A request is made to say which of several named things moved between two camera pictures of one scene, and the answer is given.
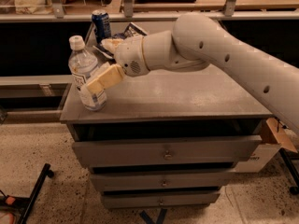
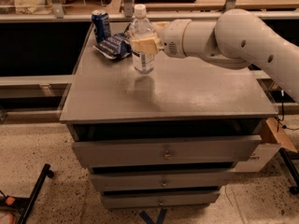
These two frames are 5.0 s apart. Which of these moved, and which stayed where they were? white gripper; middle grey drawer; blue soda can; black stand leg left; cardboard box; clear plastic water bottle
Moved: white gripper; clear plastic water bottle
Stayed: blue soda can; middle grey drawer; black stand leg left; cardboard box
